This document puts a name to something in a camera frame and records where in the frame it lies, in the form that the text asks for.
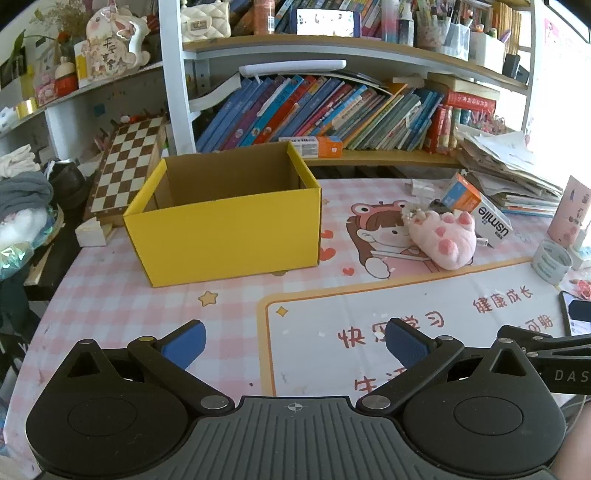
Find white light bar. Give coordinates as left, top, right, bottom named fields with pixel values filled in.
left=238, top=59, right=348, bottom=78

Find white cloth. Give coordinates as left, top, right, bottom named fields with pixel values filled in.
left=0, top=144, right=38, bottom=178

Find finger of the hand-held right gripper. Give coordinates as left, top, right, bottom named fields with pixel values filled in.
left=497, top=325, right=591, bottom=360

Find white and wood bookshelf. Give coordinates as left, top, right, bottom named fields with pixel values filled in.
left=0, top=0, right=541, bottom=169

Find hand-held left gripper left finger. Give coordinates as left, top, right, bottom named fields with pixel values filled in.
left=60, top=320, right=236, bottom=414

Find patterned pen cup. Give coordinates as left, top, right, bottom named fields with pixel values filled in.
left=416, top=22, right=445, bottom=51

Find pile of colourful trinkets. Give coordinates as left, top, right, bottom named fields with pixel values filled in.
left=455, top=110, right=506, bottom=136

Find smartphone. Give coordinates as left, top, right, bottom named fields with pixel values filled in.
left=558, top=290, right=591, bottom=337

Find pink printed desk mat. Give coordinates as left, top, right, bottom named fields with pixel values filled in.
left=9, top=178, right=591, bottom=462

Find red thick book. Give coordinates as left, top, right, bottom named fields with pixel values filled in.
left=444, top=90, right=497, bottom=112

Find yellow cardboard box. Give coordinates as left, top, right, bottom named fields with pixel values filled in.
left=122, top=141, right=323, bottom=288

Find iridescent bag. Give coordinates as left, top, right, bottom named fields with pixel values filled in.
left=0, top=210, right=65, bottom=283

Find dark bottle with white cap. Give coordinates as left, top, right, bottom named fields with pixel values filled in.
left=399, top=4, right=415, bottom=47

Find black rounded bag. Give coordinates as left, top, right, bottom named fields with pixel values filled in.
left=44, top=159, right=88, bottom=210

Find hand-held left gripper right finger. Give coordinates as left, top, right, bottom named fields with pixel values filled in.
left=355, top=318, right=543, bottom=414

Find row of colourful books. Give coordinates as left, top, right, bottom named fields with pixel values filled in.
left=196, top=74, right=455, bottom=153

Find white storage box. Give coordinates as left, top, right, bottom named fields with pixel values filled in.
left=470, top=31, right=506, bottom=75

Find grey cloth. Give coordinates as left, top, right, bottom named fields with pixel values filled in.
left=0, top=173, right=55, bottom=220

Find pink and blue bottle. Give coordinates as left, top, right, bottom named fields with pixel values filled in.
left=381, top=0, right=400, bottom=43

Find small black box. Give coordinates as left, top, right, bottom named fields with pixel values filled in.
left=503, top=53, right=530, bottom=84

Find orange patterned tube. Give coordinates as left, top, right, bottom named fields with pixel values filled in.
left=254, top=0, right=276, bottom=35

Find cartoon cat ornament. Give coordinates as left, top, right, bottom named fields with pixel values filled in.
left=75, top=4, right=152, bottom=89

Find glossy blue box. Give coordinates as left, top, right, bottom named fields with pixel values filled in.
left=295, top=8, right=362, bottom=38

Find clear pen holder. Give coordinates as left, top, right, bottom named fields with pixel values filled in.
left=442, top=21, right=472, bottom=61

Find cream quilted handbag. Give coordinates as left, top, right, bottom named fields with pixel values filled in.
left=179, top=0, right=232, bottom=43

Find beige thick book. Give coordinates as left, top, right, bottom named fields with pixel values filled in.
left=426, top=71, right=502, bottom=100

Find orange and white carton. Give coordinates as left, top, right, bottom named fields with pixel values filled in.
left=441, top=172, right=514, bottom=248

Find pink cylinder container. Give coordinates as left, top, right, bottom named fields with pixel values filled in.
left=547, top=174, right=591, bottom=247

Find clear pearl bead pouch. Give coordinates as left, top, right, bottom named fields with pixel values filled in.
left=401, top=205, right=437, bottom=228

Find red and white doll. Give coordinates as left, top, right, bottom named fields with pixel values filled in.
left=54, top=56, right=80, bottom=97

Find wooden chessboard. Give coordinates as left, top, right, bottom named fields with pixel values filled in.
left=83, top=115, right=168, bottom=227

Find white tape roll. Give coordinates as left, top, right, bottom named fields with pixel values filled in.
left=531, top=239, right=573, bottom=284

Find white and orange toothpaste box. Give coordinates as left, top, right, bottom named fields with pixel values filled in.
left=278, top=135, right=344, bottom=159

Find stack of papers and booklets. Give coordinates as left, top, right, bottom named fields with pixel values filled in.
left=452, top=130, right=565, bottom=219

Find small white block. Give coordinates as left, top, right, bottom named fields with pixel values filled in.
left=75, top=218, right=106, bottom=248

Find small pink box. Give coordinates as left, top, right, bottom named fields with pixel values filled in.
left=34, top=74, right=59, bottom=108

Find dried flowers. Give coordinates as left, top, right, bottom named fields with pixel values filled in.
left=32, top=0, right=93, bottom=43

